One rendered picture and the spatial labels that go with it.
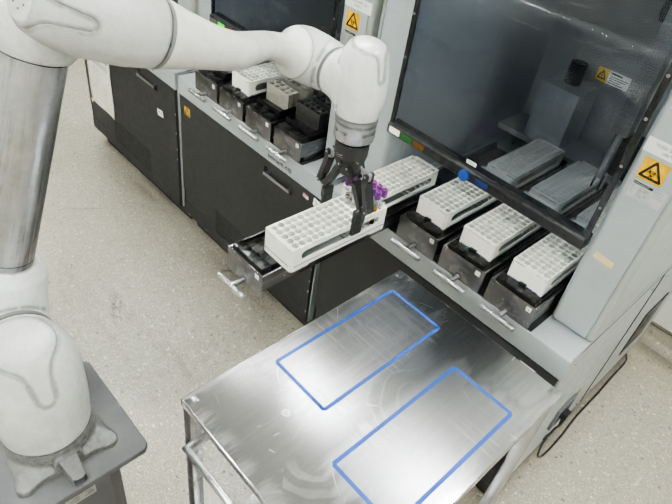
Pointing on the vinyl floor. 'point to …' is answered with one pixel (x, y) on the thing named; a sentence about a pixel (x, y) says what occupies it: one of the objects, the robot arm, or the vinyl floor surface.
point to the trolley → (369, 408)
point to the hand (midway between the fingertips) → (340, 214)
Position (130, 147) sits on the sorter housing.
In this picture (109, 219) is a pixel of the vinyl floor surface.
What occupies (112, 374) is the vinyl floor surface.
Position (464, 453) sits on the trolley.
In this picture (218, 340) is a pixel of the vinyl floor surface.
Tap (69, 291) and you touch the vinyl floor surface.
